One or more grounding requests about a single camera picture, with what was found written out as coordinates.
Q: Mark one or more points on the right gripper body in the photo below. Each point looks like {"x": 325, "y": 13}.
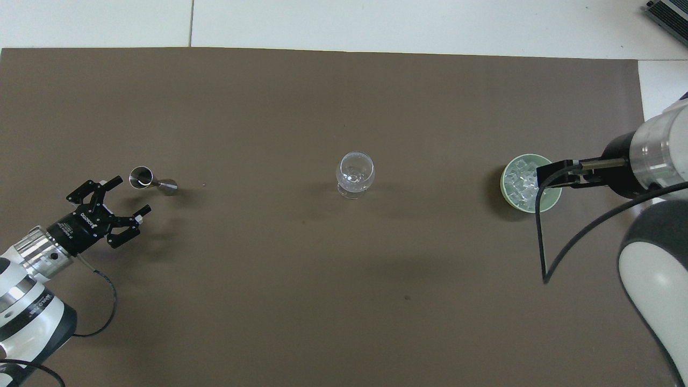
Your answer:
{"x": 618, "y": 166}

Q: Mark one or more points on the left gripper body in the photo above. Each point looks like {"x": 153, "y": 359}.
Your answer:
{"x": 80, "y": 226}

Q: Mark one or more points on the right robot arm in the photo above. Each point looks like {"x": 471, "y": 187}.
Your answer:
{"x": 653, "y": 269}

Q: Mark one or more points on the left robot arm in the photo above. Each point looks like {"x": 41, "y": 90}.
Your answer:
{"x": 27, "y": 306}

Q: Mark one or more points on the clear ice cube pile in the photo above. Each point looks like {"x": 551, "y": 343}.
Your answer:
{"x": 521, "y": 183}

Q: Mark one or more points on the clear stemless wine glass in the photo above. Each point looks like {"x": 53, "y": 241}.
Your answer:
{"x": 355, "y": 174}

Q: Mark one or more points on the steel double jigger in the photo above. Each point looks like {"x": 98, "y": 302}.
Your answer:
{"x": 142, "y": 177}

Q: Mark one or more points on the green bowl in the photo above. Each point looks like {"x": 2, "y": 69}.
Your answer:
{"x": 548, "y": 201}

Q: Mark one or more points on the grey ribbed metal box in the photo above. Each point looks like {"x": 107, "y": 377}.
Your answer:
{"x": 672, "y": 13}

